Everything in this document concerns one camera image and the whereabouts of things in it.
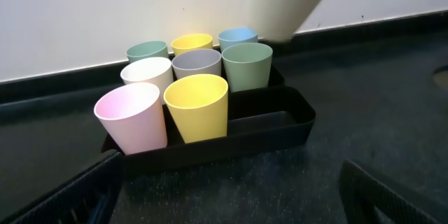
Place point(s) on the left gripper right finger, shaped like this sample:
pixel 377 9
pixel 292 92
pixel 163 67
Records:
pixel 371 199

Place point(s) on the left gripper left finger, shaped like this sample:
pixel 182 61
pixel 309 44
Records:
pixel 70 199

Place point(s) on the white cup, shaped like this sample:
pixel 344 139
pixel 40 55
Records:
pixel 148 71
pixel 283 3

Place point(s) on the pink cup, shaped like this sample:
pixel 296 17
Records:
pixel 134 122

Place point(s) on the black tray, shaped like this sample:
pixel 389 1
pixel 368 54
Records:
pixel 266 136

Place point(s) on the yellow cup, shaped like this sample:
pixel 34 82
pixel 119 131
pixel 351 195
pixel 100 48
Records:
pixel 201 115
pixel 192 43

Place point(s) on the green cup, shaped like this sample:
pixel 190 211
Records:
pixel 248 70
pixel 146 50

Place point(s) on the grey cup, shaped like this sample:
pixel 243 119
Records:
pixel 196 63

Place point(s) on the blue cup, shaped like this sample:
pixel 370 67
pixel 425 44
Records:
pixel 237 35

